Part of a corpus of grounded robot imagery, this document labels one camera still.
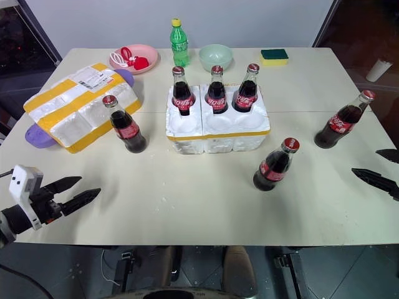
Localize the black table leg frame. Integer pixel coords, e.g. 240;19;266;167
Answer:
271;245;312;299
112;247;137;294

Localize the white foam bottle holder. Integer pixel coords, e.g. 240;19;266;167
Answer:
165;83;272;155

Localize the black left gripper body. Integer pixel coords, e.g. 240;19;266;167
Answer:
29;183;65;225

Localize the grey window frame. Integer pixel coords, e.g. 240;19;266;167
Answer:
312;0;342;48
17;0;62;65

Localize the yellow green sponge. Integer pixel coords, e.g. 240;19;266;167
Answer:
260;48;289;67

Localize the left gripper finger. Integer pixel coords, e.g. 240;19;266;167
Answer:
60;187;102;217
40;176;83;196

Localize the white cup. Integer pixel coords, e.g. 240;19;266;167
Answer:
365;58;393;83

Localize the brown rounded shape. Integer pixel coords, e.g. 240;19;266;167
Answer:
222;245;258;297

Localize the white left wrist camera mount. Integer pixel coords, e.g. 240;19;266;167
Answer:
8;164;45;231

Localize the pink plastic plate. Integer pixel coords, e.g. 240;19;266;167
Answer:
108;44;160;75

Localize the red round toy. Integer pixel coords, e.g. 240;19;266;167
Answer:
130;55;150;71

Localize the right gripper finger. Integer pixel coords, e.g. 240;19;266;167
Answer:
351;168;399;202
375;148;399;164

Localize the purple plastic tray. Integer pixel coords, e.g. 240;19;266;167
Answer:
24;69;136;150

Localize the glass cola bottle red label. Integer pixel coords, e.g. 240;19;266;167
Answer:
231;63;261;114
314;89;377;150
204;65;229;115
252;137;300;192
171;65;197;117
102;95;148;154

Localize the thin white floor cable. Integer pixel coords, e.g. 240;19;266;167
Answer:
100;248;122;287

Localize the green soda bottle yellow cap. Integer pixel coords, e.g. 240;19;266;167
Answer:
169;17;191;69

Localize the white foam lid yellow tape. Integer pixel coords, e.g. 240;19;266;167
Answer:
23;63;142;154

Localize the pale green bowl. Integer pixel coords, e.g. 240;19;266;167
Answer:
198;44;234;73

